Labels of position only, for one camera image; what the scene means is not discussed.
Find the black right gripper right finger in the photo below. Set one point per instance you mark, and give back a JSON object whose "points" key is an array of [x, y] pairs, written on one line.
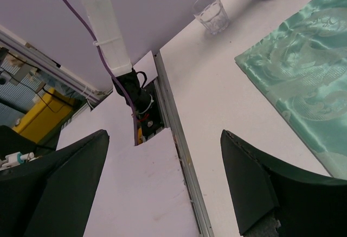
{"points": [[274, 198]]}

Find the aluminium table edge rail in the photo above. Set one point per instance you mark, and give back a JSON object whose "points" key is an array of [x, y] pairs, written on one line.
{"points": [[171, 119]]}

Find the green satin placemat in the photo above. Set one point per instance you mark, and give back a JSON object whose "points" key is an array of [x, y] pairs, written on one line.
{"points": [[300, 68]]}

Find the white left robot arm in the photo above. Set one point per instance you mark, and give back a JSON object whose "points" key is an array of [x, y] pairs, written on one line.
{"points": [[107, 37]]}

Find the yellow box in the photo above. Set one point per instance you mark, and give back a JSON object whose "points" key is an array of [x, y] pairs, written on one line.
{"points": [[51, 109]]}

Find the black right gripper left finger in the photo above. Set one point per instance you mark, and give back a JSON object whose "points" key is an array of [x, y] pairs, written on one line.
{"points": [[53, 195]]}

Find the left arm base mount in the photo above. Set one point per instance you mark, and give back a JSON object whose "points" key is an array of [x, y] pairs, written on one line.
{"points": [[149, 114]]}

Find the clear drinking glass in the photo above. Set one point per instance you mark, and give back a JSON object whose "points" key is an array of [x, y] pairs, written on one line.
{"points": [[211, 14]]}

